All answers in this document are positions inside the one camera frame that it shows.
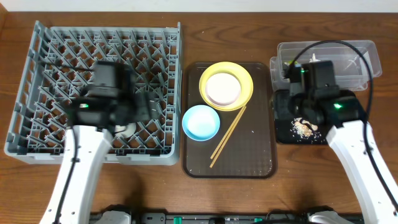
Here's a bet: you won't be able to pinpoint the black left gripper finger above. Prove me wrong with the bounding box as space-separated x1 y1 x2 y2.
148 93 162 119
136 93 151 121

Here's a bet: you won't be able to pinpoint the white cup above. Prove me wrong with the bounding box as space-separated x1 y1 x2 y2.
115 123 136 138

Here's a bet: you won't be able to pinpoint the wooden chopstick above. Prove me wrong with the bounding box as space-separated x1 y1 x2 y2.
210 106 246 160
209 107 247 169

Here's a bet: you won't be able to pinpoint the white rice bowl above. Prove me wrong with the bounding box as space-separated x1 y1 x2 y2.
205 73 241 106

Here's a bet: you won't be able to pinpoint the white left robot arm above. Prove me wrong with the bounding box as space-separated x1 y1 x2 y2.
41 62 159 223

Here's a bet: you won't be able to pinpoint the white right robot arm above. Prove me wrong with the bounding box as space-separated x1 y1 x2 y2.
273 90 397 223

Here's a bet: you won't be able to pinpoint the black waste tray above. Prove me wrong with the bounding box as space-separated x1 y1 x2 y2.
272 88 364 146

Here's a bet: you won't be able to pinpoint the grey dishwasher rack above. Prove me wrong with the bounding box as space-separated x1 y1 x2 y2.
4 22 182 166

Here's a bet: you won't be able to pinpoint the rice food scraps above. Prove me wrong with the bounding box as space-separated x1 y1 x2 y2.
291 118 319 139

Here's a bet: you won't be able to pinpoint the yellow plate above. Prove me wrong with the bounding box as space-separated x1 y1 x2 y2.
199 62 254 111

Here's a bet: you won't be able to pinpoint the crumpled white tissue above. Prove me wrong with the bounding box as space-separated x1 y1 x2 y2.
310 54 319 63

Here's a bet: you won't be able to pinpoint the light blue bowl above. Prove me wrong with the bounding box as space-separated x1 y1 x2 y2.
182 105 221 141

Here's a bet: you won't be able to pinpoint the brown serving tray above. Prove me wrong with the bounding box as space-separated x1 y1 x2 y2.
182 62 277 179

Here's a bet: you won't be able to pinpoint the clear plastic bin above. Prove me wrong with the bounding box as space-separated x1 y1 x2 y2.
270 40 382 91

